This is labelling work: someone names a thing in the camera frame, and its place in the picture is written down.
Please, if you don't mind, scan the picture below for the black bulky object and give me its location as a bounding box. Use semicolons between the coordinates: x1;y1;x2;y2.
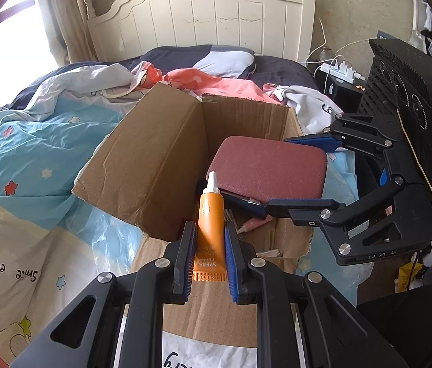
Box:
356;284;432;368

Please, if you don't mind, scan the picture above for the yellow packet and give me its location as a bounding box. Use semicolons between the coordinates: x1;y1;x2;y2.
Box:
395;264;421;293

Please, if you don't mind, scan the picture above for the white printed garment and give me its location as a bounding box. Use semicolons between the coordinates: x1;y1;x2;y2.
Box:
264;83;345;136

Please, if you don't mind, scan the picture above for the white wooden headboard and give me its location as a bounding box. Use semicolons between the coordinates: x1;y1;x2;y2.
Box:
85;0;316;66

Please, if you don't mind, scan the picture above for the star printed blanket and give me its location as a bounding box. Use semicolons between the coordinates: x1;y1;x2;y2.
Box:
0;63;358;368

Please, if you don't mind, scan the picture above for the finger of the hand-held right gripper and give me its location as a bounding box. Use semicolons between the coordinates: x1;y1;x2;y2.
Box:
266;176;432;267
283;112;400;162

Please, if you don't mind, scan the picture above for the maroon case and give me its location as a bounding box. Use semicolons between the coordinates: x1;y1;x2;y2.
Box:
206;135;329;205

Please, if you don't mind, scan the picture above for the navy and grey pillow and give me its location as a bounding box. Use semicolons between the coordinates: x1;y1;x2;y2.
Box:
124;44;257;80

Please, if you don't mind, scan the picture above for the dark blue shampoo bottle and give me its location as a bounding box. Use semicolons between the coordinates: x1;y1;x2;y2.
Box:
216;190;269;218

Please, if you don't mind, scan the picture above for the orange tube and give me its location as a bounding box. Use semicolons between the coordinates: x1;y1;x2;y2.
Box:
192;171;227;282

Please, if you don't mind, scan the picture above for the dark navy bedsheet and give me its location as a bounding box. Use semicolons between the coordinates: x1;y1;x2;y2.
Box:
254;56;318;89

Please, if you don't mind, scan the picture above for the white power strip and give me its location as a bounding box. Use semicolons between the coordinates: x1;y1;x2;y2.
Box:
319;59;366;84

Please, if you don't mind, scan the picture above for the beige curtain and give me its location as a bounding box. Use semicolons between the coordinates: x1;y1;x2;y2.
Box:
36;0;97;66

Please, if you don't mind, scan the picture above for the pink tube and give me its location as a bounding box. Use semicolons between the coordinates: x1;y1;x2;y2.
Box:
238;215;274;234

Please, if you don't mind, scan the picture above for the black cabinet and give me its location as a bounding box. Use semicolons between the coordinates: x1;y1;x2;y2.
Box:
313;70;368;117

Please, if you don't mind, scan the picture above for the clear plastic bag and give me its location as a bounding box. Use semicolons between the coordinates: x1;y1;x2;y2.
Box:
66;149;373;303

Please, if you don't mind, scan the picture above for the cardboard box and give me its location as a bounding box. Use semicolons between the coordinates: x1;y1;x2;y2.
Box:
71;83;314;349

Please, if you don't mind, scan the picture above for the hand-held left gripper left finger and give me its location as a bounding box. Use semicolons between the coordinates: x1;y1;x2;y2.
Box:
9;220;197;368

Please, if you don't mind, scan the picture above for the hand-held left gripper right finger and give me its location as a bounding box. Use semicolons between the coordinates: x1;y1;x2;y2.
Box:
224;220;410;368

